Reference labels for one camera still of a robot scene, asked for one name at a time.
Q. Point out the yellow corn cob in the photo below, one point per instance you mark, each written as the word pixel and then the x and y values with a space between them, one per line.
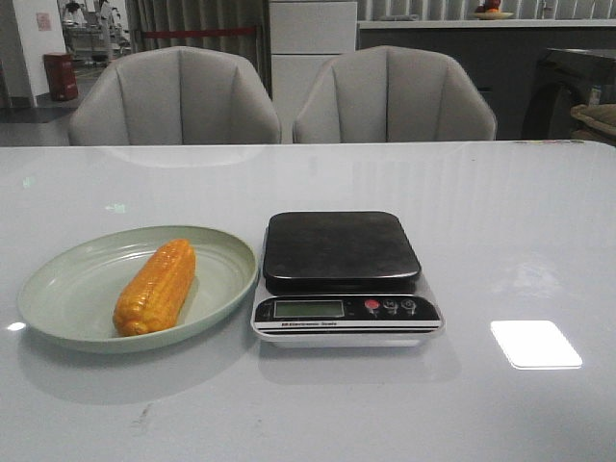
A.
pixel 153 299

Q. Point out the black silver kitchen scale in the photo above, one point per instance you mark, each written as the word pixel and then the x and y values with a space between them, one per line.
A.
pixel 342 279

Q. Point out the right grey armchair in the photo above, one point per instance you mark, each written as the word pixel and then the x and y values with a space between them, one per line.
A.
pixel 393 94

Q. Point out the grey armchair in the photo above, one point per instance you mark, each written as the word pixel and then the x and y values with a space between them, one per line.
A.
pixel 393 94
pixel 174 96

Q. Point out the left grey armchair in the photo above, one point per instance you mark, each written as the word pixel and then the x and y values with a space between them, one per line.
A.
pixel 174 96

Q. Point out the white cabinet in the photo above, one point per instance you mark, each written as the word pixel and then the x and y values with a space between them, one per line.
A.
pixel 303 35

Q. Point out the light green plate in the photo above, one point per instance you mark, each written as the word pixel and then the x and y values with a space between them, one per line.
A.
pixel 70 300

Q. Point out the red barrier tape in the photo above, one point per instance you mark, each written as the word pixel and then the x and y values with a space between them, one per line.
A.
pixel 195 34

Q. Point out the grey counter with white top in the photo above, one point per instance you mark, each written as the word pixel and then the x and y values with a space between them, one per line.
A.
pixel 499 55

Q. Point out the fruit plate on counter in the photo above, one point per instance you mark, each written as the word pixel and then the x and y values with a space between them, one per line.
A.
pixel 489 10

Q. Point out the red trash bin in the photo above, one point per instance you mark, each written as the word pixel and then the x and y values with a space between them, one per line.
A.
pixel 60 75

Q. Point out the dark appliance at right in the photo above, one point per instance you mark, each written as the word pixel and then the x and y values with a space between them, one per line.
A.
pixel 563 79

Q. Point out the beige cushion at right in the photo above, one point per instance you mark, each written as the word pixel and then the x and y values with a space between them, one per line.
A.
pixel 595 123

